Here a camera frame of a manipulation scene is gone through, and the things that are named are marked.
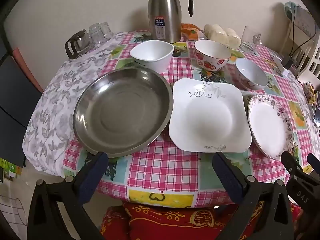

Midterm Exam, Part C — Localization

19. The black cable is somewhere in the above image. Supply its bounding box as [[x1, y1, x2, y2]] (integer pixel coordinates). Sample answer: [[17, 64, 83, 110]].
[[292, 33, 320, 54], [289, 4, 302, 57]]

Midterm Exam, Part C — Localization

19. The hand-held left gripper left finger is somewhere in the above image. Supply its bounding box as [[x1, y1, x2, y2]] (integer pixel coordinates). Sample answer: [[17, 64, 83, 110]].
[[27, 151, 109, 240]]

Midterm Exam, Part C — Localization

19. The grey floral cloth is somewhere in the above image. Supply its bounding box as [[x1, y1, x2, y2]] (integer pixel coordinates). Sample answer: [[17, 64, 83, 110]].
[[22, 34, 123, 174]]

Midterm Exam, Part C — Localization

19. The red patterned cushion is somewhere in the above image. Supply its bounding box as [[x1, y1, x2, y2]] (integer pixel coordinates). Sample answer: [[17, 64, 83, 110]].
[[101, 201, 320, 240]]

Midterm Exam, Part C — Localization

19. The floral rim round plate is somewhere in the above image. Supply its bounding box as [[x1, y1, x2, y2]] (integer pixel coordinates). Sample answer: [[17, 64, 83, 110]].
[[247, 94, 294, 160]]

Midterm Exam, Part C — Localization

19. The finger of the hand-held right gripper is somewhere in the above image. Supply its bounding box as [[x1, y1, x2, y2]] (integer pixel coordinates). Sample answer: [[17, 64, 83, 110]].
[[307, 153, 320, 173], [280, 151, 304, 175]]

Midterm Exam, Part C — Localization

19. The clear glass mug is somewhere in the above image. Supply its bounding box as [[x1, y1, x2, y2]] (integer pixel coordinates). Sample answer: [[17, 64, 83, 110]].
[[240, 26, 263, 52]]

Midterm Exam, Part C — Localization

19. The stainless steel thermos jug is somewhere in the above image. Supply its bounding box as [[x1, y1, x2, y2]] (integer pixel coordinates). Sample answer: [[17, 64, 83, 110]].
[[147, 0, 193, 43]]

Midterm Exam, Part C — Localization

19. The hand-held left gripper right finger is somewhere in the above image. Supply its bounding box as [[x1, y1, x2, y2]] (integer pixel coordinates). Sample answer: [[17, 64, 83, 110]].
[[212, 151, 295, 240]]

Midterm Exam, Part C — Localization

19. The black charger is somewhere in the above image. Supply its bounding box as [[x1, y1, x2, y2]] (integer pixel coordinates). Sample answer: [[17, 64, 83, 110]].
[[282, 56, 293, 70]]

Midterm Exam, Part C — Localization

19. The plain light blue bowl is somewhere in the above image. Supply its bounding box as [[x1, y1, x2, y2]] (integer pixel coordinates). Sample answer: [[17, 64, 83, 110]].
[[234, 57, 268, 90]]

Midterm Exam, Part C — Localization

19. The white power strip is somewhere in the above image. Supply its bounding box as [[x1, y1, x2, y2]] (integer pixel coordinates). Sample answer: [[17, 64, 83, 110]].
[[272, 56, 290, 77]]

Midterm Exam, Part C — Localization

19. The white square bowl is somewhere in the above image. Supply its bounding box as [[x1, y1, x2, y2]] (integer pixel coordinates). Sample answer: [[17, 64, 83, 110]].
[[129, 40, 175, 74]]

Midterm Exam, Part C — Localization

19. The stainless steel plate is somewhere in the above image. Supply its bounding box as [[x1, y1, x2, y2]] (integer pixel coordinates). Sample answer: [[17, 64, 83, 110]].
[[73, 67, 174, 158]]

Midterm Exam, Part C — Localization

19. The strawberry print bowl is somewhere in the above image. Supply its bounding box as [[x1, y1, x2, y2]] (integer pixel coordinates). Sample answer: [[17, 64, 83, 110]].
[[194, 39, 232, 72]]

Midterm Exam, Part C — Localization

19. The pink checked tablecloth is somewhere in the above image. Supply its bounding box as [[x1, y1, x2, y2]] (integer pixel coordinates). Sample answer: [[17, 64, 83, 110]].
[[62, 30, 320, 208]]

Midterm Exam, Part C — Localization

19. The bag of white buns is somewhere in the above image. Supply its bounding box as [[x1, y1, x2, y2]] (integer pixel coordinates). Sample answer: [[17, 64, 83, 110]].
[[204, 24, 242, 49]]

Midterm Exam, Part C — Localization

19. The white lattice chair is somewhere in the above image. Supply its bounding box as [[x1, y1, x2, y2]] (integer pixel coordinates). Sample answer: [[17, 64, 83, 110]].
[[297, 40, 320, 87]]

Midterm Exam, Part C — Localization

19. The white wire rack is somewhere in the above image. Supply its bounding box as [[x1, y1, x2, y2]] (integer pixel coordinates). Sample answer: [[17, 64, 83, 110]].
[[0, 194, 28, 227]]

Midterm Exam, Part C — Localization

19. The small clear glass cup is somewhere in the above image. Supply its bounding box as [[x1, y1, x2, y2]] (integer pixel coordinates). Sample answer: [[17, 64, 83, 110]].
[[89, 24, 102, 46], [100, 22, 113, 40]]

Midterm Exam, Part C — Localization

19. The teal floral cushion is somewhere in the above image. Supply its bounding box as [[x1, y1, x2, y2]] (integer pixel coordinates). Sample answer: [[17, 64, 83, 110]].
[[284, 1, 304, 22]]

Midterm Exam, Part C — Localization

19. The orange snack packet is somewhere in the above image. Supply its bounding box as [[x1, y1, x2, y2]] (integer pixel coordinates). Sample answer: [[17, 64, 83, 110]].
[[181, 23, 204, 40]]

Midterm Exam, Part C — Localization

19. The dark cabinet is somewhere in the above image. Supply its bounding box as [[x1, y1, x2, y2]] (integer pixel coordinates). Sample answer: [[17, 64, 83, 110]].
[[0, 47, 44, 168]]

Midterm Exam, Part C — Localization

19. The white square plate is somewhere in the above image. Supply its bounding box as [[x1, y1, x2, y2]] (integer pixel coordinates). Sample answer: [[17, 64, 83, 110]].
[[169, 78, 252, 153]]

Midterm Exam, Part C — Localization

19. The glass pitcher with dark handle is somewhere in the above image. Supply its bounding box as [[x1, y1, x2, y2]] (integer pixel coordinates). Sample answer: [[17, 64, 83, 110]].
[[65, 29, 92, 60]]

